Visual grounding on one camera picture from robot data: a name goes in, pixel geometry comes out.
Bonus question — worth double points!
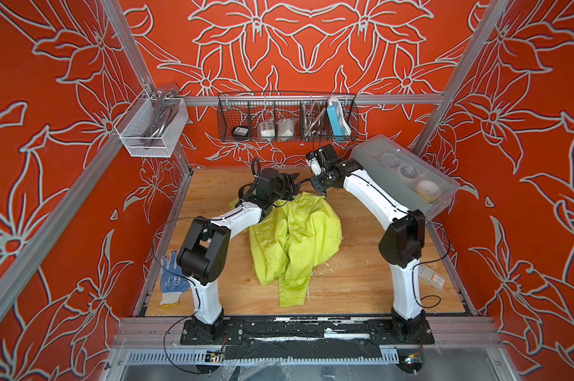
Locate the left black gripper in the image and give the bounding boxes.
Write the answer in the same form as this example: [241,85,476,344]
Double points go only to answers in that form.
[268,172,301,206]

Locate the yellow-green trousers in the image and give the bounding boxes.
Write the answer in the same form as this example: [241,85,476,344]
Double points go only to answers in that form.
[248,192,342,308]

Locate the black belt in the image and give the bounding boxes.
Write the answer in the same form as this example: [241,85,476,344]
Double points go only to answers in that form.
[296,177,313,186]

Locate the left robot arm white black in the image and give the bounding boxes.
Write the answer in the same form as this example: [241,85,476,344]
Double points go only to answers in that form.
[177,168,301,340]

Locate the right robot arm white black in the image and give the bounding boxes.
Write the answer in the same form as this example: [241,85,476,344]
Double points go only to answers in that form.
[306,145,428,343]

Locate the metal tongs in basket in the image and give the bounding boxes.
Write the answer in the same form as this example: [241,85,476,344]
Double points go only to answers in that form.
[302,101,326,137]

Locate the clear plastic cup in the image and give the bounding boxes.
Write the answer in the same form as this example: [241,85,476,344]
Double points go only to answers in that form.
[277,117,297,141]

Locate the white power adapter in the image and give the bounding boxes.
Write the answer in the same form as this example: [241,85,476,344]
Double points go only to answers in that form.
[256,119,276,139]

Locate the small black device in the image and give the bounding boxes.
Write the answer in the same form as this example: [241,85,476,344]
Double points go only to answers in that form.
[231,125,250,141]

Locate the grey plastic storage box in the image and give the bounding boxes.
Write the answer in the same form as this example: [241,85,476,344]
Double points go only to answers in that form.
[350,134,460,220]

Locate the blue dotted work glove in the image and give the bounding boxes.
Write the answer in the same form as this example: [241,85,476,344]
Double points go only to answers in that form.
[160,251,191,306]

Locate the metal utensils in bin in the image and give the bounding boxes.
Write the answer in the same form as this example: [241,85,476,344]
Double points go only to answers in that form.
[141,88,178,147]

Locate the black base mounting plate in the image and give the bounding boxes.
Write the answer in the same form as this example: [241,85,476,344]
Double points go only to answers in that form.
[180,315,436,345]

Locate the black wire wall basket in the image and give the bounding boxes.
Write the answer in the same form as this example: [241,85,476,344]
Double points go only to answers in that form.
[217,91,361,143]

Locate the clear plastic wall bin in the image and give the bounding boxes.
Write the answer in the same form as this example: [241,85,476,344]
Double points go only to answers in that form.
[115,92,189,158]

